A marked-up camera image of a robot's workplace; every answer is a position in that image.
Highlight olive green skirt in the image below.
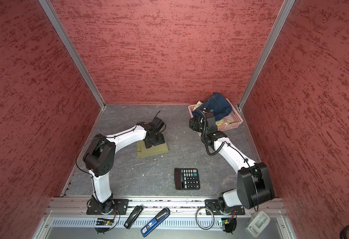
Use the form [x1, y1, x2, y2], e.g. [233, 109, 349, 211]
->
[137, 140, 169, 158]

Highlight blue denim skirt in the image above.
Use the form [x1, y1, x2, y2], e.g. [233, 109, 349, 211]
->
[197, 93, 232, 121]

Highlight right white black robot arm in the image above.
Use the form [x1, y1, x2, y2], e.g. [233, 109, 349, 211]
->
[189, 109, 275, 213]

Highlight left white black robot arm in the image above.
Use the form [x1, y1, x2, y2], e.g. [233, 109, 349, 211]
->
[83, 117, 166, 215]

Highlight pastel patterned cloth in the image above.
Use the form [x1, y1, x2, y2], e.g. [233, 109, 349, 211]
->
[216, 118, 234, 127]

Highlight pink plastic basket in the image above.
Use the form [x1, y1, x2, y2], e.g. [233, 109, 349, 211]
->
[188, 98, 243, 131]

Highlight black desk calculator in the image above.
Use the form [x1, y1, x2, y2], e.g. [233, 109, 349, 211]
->
[174, 168, 200, 190]

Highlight blue black stapler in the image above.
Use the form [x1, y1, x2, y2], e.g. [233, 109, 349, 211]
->
[141, 208, 171, 238]

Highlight right small circuit board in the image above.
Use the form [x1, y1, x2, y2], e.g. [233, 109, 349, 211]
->
[220, 218, 237, 234]

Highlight small circuit board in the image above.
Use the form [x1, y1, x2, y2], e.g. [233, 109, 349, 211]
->
[95, 218, 115, 227]
[220, 218, 237, 234]

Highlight grey plastic dispenser box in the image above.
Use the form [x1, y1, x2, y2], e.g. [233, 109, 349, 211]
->
[245, 211, 271, 238]

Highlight left small circuit board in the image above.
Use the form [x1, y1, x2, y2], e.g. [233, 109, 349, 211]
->
[95, 218, 115, 227]

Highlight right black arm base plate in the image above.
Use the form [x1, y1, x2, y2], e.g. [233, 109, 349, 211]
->
[204, 199, 245, 216]

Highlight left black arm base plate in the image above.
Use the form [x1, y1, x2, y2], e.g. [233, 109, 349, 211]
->
[86, 199, 129, 216]

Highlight grey coiled cable ring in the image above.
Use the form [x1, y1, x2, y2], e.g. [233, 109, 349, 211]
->
[195, 207, 215, 231]

